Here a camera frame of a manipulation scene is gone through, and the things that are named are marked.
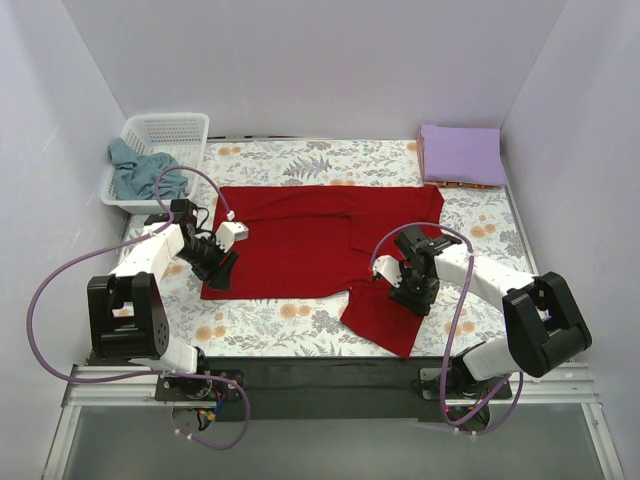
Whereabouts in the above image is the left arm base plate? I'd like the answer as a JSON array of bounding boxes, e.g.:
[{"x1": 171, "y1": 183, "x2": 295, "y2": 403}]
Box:
[{"x1": 154, "y1": 369, "x2": 244, "y2": 402}]

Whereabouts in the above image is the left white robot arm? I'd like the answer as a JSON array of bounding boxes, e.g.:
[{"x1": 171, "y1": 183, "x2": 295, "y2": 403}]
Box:
[{"x1": 87, "y1": 200, "x2": 249, "y2": 400}]

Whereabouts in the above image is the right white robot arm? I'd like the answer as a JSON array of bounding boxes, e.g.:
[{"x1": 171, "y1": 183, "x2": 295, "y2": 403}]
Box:
[{"x1": 372, "y1": 226, "x2": 593, "y2": 398}]

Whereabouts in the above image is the white plastic basket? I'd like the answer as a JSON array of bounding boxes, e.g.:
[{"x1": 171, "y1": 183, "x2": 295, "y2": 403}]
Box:
[{"x1": 101, "y1": 112, "x2": 209, "y2": 215}]

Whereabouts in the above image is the floral tablecloth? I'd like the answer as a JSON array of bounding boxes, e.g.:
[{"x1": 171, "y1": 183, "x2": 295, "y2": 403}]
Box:
[{"x1": 94, "y1": 139, "x2": 556, "y2": 359}]

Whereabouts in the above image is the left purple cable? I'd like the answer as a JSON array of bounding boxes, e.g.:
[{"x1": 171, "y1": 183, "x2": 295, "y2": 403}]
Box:
[{"x1": 27, "y1": 166, "x2": 251, "y2": 450}]

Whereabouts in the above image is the folded purple t shirt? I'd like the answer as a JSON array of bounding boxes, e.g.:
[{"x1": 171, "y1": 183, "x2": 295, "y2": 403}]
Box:
[{"x1": 417, "y1": 124, "x2": 506, "y2": 188}]

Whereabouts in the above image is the blue-grey t shirt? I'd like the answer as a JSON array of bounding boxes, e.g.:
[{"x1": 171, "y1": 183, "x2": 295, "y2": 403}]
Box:
[{"x1": 108, "y1": 138, "x2": 188, "y2": 200}]

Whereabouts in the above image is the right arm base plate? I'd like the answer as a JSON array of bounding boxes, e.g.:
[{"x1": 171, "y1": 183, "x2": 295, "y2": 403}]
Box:
[{"x1": 415, "y1": 366, "x2": 512, "y2": 401}]

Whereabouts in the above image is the red t shirt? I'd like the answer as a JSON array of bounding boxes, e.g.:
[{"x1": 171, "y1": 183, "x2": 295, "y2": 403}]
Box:
[{"x1": 201, "y1": 186, "x2": 445, "y2": 357}]

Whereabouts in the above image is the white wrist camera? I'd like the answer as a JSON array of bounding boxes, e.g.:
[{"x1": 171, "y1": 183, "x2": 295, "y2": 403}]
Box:
[
  {"x1": 371, "y1": 255, "x2": 402, "y2": 287},
  {"x1": 214, "y1": 211, "x2": 249, "y2": 253}
]

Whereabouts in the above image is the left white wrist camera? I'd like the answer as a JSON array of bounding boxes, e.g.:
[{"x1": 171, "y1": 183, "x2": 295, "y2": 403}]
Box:
[{"x1": 214, "y1": 211, "x2": 249, "y2": 253}]

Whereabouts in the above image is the aluminium rail frame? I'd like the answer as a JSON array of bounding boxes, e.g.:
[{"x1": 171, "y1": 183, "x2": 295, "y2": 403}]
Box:
[{"x1": 44, "y1": 357, "x2": 624, "y2": 479}]

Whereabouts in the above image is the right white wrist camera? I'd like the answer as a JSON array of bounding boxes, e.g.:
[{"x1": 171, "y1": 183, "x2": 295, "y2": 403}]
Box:
[{"x1": 371, "y1": 255, "x2": 402, "y2": 287}]

